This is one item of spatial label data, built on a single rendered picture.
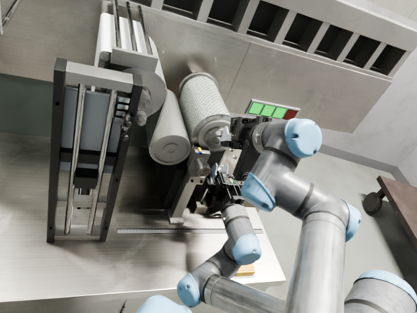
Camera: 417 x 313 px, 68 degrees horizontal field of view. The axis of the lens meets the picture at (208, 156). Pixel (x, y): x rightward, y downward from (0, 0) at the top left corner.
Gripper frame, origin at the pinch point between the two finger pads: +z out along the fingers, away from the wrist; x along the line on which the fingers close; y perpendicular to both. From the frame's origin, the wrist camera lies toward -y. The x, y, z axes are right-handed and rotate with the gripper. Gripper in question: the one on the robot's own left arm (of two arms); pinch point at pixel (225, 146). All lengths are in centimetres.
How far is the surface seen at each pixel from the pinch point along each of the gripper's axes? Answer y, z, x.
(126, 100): 6.0, -16.8, 31.5
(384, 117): 60, 161, -273
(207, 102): 12.8, 5.7, 4.7
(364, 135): 39, 180, -268
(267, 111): 18.2, 31.7, -33.8
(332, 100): 27, 25, -63
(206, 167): -6.9, -0.5, 5.5
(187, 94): 16.1, 15.7, 8.0
